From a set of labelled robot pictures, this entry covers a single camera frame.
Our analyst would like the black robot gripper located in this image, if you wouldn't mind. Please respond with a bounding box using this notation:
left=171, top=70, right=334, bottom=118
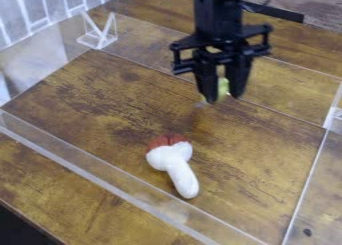
left=170, top=0, right=272, bottom=104

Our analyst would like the green spoon with metal bowl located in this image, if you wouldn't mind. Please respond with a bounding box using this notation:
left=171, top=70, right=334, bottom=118
left=199, top=76, right=232, bottom=104

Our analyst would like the white plush mushroom toy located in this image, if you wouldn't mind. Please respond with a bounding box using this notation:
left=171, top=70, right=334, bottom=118
left=146, top=134, right=199, bottom=199

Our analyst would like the clear acrylic corner bracket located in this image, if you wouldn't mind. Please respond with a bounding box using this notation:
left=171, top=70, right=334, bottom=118
left=76, top=12, right=118, bottom=50

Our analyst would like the clear acrylic enclosure wall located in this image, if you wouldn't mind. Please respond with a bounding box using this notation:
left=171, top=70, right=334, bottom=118
left=0, top=8, right=342, bottom=245

